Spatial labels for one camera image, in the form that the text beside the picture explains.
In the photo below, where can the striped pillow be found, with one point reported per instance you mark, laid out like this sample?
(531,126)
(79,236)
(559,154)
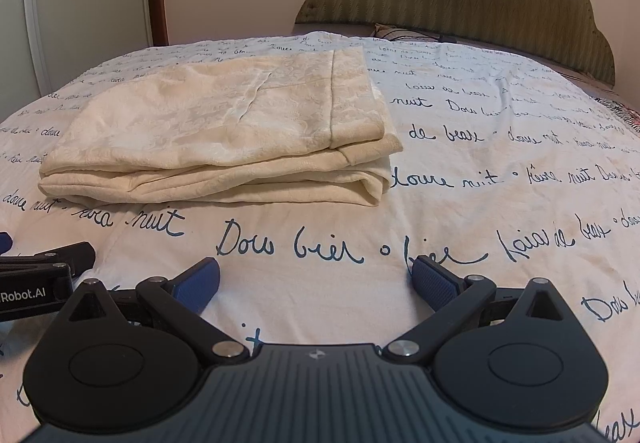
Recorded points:
(395,33)

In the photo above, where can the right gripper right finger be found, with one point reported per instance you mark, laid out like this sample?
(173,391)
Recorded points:
(457,304)

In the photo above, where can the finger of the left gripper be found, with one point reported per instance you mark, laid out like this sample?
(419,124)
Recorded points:
(78,257)
(6,242)

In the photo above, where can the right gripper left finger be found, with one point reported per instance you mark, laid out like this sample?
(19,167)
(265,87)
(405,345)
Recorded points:
(176,305)

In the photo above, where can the cream textured pants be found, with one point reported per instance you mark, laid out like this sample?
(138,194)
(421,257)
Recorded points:
(305,127)

